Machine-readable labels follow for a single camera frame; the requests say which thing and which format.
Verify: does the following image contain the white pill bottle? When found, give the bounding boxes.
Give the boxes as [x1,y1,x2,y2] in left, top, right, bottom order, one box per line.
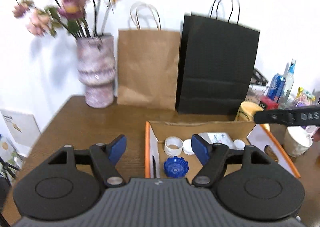
[199,132,235,149]

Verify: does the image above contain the white ribbed cap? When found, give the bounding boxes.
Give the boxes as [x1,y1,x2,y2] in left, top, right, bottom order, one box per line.
[182,139,194,155]

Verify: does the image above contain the blue ribbed lid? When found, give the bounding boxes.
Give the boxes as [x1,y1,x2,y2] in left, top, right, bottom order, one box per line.
[163,156,189,178]

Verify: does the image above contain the white tape roll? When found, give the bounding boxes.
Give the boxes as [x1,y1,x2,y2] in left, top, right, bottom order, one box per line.
[164,137,183,157]

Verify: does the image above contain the colourful snack packet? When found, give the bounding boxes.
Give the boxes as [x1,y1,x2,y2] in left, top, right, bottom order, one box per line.
[296,87,316,103]

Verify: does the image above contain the small white lid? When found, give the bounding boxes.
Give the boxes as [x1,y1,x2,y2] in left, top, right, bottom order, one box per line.
[233,139,246,150]

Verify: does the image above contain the white textured bowl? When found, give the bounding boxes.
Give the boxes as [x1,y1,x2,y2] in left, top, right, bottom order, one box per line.
[283,126,313,157]

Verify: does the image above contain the clear glass bottle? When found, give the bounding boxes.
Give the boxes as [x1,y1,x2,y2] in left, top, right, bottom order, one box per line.
[281,59,296,105]

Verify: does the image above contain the small red box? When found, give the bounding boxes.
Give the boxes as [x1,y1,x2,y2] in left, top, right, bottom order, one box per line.
[259,96,279,110]

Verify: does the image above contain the blue soda can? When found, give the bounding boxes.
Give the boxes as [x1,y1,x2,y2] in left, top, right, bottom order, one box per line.
[266,74,285,103]

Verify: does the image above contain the red cardboard box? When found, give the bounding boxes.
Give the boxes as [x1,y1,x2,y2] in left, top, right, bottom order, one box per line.
[145,121,300,188]

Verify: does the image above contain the yellow mug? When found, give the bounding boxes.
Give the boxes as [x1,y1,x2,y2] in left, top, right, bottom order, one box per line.
[234,101,263,121]

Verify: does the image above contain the clear food container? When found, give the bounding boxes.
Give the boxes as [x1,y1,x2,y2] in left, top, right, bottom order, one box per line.
[245,68,269,104]

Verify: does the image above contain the black paper bag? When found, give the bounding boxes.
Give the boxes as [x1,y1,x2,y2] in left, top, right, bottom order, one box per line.
[176,0,260,115]

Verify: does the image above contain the pink ceramic vase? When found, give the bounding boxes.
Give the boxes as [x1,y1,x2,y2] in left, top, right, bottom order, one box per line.
[76,33,117,108]

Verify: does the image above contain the brown paper bag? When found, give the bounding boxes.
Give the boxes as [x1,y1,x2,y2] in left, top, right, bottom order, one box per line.
[117,3,181,110]

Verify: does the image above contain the dried pink flowers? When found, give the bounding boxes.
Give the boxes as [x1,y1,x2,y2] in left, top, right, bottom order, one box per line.
[12,0,119,39]

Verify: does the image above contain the white wall calendar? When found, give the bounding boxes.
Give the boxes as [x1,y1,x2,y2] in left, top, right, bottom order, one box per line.
[1,109,41,156]

